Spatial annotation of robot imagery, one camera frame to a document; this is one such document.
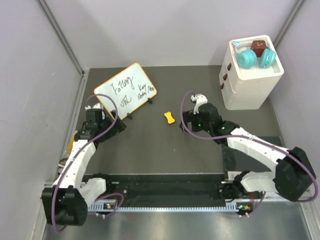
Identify white drawer cabinet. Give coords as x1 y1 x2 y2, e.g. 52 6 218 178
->
219 35 284 110

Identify brown cube toy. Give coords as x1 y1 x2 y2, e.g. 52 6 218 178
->
250 40 267 58

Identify dark grey mat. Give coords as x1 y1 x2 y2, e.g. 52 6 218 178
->
221 137 288 180

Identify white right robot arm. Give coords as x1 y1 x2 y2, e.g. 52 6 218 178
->
180 102 319 202

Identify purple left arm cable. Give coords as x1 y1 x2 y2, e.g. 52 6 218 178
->
51 93 125 234

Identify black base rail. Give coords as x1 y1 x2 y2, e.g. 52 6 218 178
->
81 173 253 208

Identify yellow bone-shaped eraser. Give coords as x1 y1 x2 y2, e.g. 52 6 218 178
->
163 111 176 124

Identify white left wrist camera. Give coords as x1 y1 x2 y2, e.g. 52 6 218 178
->
84 102 104 111

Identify yellow item packet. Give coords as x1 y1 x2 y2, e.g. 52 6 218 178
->
58 134 75 168

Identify teal headphones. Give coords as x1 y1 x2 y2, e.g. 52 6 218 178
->
232 40 277 69

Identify yellow framed whiteboard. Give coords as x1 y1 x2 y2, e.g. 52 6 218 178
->
93 62 157 119

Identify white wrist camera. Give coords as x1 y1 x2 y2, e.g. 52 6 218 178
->
190 93 208 115
84 102 104 111

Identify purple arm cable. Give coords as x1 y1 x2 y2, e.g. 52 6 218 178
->
51 93 125 234
180 90 318 219

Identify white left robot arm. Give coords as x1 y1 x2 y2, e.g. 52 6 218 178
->
41 108 126 232

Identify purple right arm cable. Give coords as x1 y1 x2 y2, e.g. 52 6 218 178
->
180 90 318 219

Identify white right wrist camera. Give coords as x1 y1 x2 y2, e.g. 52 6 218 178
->
190 93 208 115

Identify slotted grey cable duct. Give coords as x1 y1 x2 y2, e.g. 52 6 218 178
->
88 202 239 213

